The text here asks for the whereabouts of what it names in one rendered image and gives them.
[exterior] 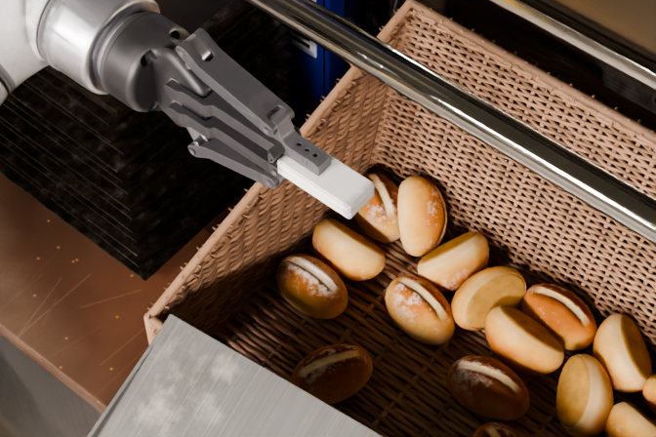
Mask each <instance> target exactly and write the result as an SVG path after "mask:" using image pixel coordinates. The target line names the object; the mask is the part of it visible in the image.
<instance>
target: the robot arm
mask: <svg viewBox="0 0 656 437"><path fill-rule="evenodd" d="M48 65H50V66H51V67H53V68H54V69H56V70H58V71H61V72H62V73H64V74H65V75H67V76H68V77H70V78H71V79H73V80H74V81H76V82H77V83H79V84H80V85H81V86H83V87H84V88H86V89H87V90H89V91H90V92H92V93H95V94H98V95H107V94H111V95H112V96H114V97H115V98H117V99H119V100H120V101H122V102H123V103H125V104H126V105H128V106H129V107H131V108H132V109H134V110H136V111H139V112H149V111H164V112H165V113H166V114H167V115H168V116H169V117H170V118H171V119H172V120H173V121H174V122H175V123H176V124H177V125H179V126H181V127H185V128H187V130H188V132H189V133H190V135H191V137H192V139H193V142H192V143H191V144H190V145H189V146H188V147H187V148H188V150H189V152H190V153H191V154H192V155H193V156H195V157H199V158H208V159H211V160H213V161H215V162H217V163H219V164H221V165H223V166H225V167H228V168H230V169H232V170H234V171H235V172H237V173H239V174H241V175H243V176H245V177H247V178H250V179H253V180H255V181H257V182H259V183H261V184H263V185H265V186H267V187H270V188H272V189H274V188H275V187H277V186H278V185H279V184H280V183H281V182H283V181H284V180H285V179H288V180H290V181H291V182H293V183H294V184H296V185H297V186H299V187H300V188H302V189H303V190H305V191H306V192H308V193H309V194H311V195H312V196H314V197H315V198H317V199H318V200H320V201H321V202H323V203H324V204H326V205H327V206H329V207H330V208H332V209H333V210H335V211H336V212H338V213H339V214H341V215H342V216H344V217H345V218H347V219H351V218H352V217H353V216H354V215H355V214H356V213H357V212H358V211H359V210H360V209H361V208H362V207H363V206H364V205H365V204H366V203H367V202H368V201H370V200H371V199H372V198H373V197H374V193H375V191H374V189H375V183H374V182H372V181H371V180H369V179H367V178H365V177H364V176H362V175H361V174H359V173H358V172H356V171H354V170H353V169H351V168H350V167H348V166H347V165H345V164H344V163H342V162H340V161H339V160H337V159H336V158H334V157H333V156H331V155H330V154H328V153H326V152H325V151H324V150H322V149H321V148H319V147H317V146H316V145H314V144H313V143H311V142H310V141H308V140H307V139H304V138H303V137H302V133H301V131H300V130H299V129H298V127H296V126H295V125H293V124H292V121H291V119H293V118H294V116H295V113H294V111H293V109H292V108H291V107H290V106H289V105H288V104H286V103H285V102H284V101H283V100H282V99H280V98H279V97H278V96H277V95H275V94H274V93H273V92H272V91H271V90H269V89H268V88H267V87H266V86H265V85H263V84H262V83H261V82H260V81H259V80H257V79H256V78H255V77H254V76H253V75H252V74H250V73H249V72H248V71H247V70H246V69H244V68H243V67H242V66H241V65H240V64H238V63H237V62H236V61H235V60H233V59H232V58H231V57H230V56H229V55H227V54H226V53H225V52H224V51H223V50H222V49H221V48H220V47H219V46H218V45H217V44H216V42H215V41H214V40H213V39H212V38H211V36H210V35H209V34H208V33H207V32H206V31H205V30H204V29H202V28H198V29H197V30H196V31H195V32H194V33H192V34H191V35H189V33H188V32H187V31H186V30H185V29H183V28H182V27H180V26H179V25H177V24H175V23H174V22H172V21H171V20H169V19H167V18H165V17H164V16H162V15H161V14H160V10H159V5H158V4H157V3H156V2H155V1H154V0H0V105H1V104H2V103H3V102H4V100H5V99H6V98H7V97H8V95H9V94H10V93H11V92H12V91H13V90H14V89H15V88H16V87H17V86H19V85H20V84H21V83H22V82H23V81H25V80H26V79H27V78H29V77H30V76H32V75H33V74H35V73H36V72H38V71H39V70H41V69H43V68H44V67H46V66H48ZM273 111H274V112H273Z"/></svg>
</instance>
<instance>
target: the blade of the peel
mask: <svg viewBox="0 0 656 437"><path fill-rule="evenodd" d="M87 437H384V436H382V435H381V434H379V433H377V432H375V431H374V430H372V429H370V428H368V427H367V426H365V425H363V424H362V423H360V422H358V421H356V420H355V419H353V418H351V417H349V416H347V415H345V414H344V413H342V412H340V411H338V410H337V409H335V408H333V407H331V406H330V405H328V404H326V403H324V402H323V401H321V400H319V399H318V398H316V397H314V396H312V395H311V394H309V393H307V392H305V391H304V390H302V389H301V388H300V387H298V386H296V385H294V384H293V383H291V382H289V381H287V380H286V379H284V378H282V377H280V376H278V375H276V374H275V373H273V372H271V371H269V370H268V369H266V368H264V367H263V366H261V365H259V364H257V363H256V362H254V361H252V360H250V359H249V358H247V357H245V356H243V355H242V354H240V353H238V352H237V351H235V350H233V349H231V348H230V347H228V346H226V345H224V344H223V343H221V342H219V341H218V340H216V339H214V338H212V337H210V336H208V335H206V334H205V333H203V332H201V331H200V330H198V329H196V328H194V327H193V326H191V325H189V324H188V323H187V322H185V321H183V320H182V319H180V318H178V317H176V316H175V315H173V314H170V315H169V316H168V318H167V320H166V321H165V323H164V324H163V326H162V327H161V329H160V331H159V332H158V334H157V335H156V337H155V338H154V340H153V342H152V343H151V345H150V346H149V347H148V348H147V350H146V351H145V353H144V354H143V356H142V358H141V359H140V361H139V362H138V364H137V365H136V366H135V368H134V369H133V371H132V372H131V373H130V374H129V376H128V377H127V379H126V380H125V382H124V383H123V384H122V386H121V387H120V389H119V390H118V392H117V393H116V395H115V396H114V398H113V399H112V401H111V402H110V403H109V405H108V406H107V408H106V409H105V411H104V412H103V414H102V416H101V417H100V419H99V420H98V422H97V423H96V424H95V426H94V427H93V429H92V430H91V432H90V433H89V435H88V436H87Z"/></svg>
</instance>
